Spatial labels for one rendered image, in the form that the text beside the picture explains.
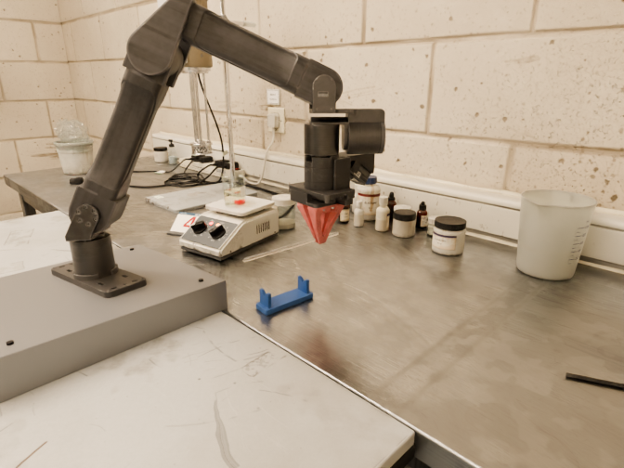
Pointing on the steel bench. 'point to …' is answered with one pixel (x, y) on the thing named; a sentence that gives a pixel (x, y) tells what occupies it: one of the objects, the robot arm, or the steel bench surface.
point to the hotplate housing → (239, 240)
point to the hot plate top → (242, 206)
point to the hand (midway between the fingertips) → (320, 238)
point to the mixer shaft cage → (199, 118)
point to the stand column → (227, 102)
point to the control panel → (209, 233)
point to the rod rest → (284, 298)
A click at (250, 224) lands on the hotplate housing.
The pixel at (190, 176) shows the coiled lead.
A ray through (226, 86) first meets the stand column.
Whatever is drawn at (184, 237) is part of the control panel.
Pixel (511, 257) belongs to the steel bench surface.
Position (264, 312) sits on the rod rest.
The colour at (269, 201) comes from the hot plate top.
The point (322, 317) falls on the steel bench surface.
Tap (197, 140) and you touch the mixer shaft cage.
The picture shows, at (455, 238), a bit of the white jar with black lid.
